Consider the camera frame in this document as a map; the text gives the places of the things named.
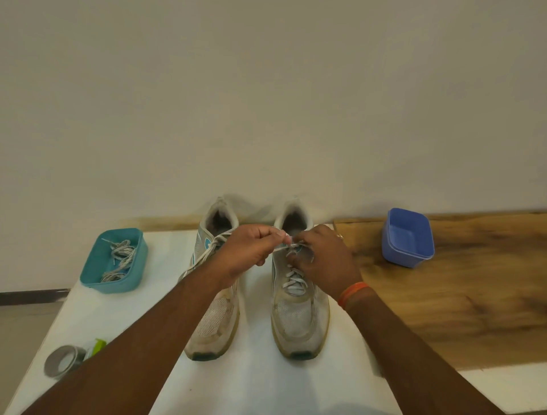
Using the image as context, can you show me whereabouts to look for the orange thread wristband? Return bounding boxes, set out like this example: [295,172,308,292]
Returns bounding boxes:
[336,281,371,310]

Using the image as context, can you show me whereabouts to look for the person's left forearm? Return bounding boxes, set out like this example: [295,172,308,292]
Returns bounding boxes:
[21,267,231,415]

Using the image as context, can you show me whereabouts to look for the person's right hand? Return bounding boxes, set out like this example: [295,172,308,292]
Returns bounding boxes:
[285,224,365,302]

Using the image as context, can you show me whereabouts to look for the green utility cutter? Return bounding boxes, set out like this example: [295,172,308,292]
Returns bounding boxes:
[83,338,108,361]

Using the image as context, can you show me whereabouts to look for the person's right forearm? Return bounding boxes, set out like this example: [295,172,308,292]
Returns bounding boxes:
[346,290,507,415]

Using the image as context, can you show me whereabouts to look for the worn white sneaker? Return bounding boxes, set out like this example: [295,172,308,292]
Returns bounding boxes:
[179,197,241,362]
[270,201,331,361]

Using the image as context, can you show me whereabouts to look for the blue plastic container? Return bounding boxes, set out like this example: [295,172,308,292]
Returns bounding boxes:
[381,207,436,269]

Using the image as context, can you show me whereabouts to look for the person's left hand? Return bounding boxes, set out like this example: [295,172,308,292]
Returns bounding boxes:
[209,224,293,291]

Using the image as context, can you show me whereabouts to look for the teal plastic container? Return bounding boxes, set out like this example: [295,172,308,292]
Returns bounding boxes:
[79,227,149,295]

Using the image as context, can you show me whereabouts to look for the grey tape roll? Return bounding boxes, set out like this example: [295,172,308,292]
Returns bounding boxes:
[43,345,88,380]

